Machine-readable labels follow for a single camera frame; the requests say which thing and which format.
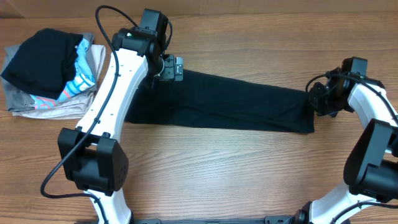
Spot folded beige garment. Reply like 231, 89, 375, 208
12, 44, 106, 119

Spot folded black garment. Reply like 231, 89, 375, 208
1, 28, 83, 100

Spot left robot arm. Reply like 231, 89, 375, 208
58, 9, 183, 223

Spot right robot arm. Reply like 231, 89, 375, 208
287, 57, 397, 224

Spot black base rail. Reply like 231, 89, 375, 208
129, 215, 294, 224

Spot black t-shirt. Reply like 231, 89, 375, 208
124, 70, 315, 134

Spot folded blue striped garment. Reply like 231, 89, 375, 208
30, 38, 95, 110

